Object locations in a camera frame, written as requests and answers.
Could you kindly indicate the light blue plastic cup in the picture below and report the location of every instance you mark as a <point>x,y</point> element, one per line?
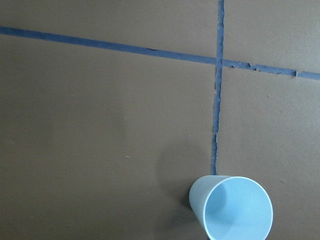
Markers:
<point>231,207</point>

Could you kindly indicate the long blue tape strip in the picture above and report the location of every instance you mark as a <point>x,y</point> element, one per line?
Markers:
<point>217,85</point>

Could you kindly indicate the torn crossing blue tape strip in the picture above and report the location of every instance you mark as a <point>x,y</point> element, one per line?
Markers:
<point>73,40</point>

